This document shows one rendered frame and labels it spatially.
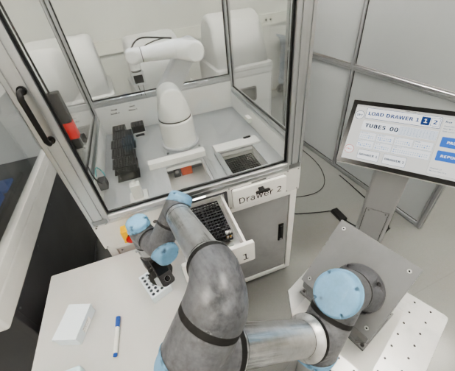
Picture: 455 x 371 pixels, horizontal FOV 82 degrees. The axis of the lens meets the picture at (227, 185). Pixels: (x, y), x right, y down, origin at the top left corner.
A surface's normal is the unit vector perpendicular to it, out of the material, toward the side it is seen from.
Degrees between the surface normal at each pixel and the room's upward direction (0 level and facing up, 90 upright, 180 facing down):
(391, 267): 45
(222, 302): 31
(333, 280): 38
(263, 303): 0
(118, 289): 0
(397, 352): 0
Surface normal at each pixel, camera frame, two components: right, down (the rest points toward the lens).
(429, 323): -0.09, -0.77
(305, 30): 0.33, 0.58
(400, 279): -0.63, -0.23
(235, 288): 0.60, -0.53
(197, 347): -0.14, 0.01
